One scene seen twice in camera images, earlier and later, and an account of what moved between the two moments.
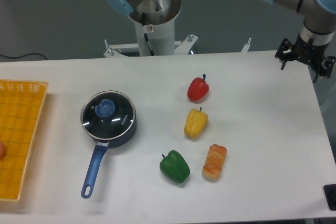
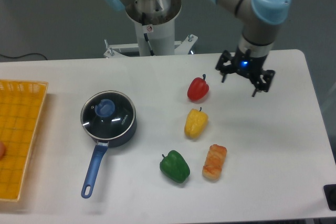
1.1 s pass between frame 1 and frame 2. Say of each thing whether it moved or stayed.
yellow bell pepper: stayed
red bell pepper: stayed
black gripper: moved
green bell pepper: stayed
